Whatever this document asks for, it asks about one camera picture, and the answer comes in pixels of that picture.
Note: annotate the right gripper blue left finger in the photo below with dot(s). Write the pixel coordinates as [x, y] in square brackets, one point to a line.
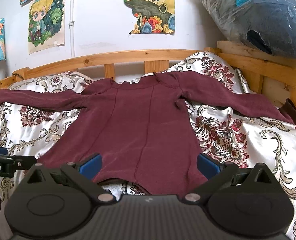
[83, 170]

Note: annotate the wooden bed frame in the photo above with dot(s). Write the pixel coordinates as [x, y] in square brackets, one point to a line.
[273, 76]

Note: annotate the white wall pipe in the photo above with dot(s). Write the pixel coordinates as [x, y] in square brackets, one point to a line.
[71, 29]

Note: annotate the maroon long-sleeve sweater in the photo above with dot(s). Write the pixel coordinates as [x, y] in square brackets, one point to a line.
[142, 130]

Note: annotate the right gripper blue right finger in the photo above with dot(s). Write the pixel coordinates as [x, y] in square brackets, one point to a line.
[213, 169]

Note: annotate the plastic bag of clothes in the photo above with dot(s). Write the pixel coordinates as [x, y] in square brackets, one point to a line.
[266, 25]

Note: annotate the colourful landscape poster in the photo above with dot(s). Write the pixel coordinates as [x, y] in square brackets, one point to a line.
[152, 16]

